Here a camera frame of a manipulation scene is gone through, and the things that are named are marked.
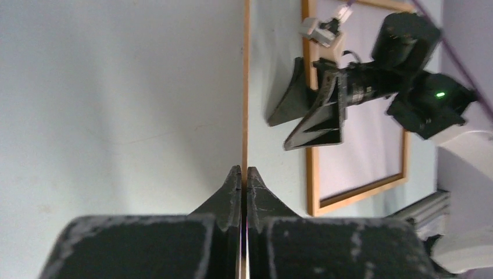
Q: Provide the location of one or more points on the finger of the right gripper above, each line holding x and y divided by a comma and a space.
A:
290, 100
324, 121

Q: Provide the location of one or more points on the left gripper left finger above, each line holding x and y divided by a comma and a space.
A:
202, 244

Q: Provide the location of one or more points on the light wooden picture frame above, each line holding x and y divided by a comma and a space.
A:
315, 205

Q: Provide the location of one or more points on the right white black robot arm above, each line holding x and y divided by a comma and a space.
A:
471, 188

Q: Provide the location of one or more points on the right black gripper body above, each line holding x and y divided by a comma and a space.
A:
423, 103

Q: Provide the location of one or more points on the photo print of window plant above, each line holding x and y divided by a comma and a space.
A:
373, 147

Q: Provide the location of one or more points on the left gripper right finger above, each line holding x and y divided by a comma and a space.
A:
284, 245

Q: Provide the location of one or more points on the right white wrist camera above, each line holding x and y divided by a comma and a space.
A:
327, 35

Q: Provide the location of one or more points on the brown cardboard backing board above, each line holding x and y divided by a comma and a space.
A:
245, 89

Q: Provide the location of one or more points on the aluminium extrusion frame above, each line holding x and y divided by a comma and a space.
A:
429, 216

